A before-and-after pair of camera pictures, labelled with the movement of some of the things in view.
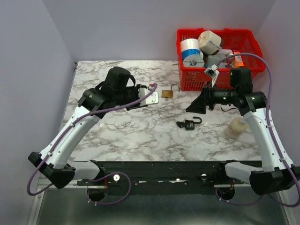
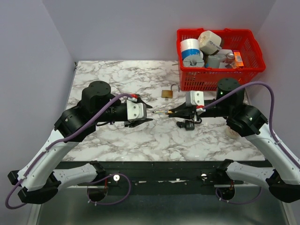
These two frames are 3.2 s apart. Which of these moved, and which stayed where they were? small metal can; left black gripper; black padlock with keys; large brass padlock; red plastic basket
Moved: left black gripper
Stayed: black padlock with keys; large brass padlock; small metal can; red plastic basket
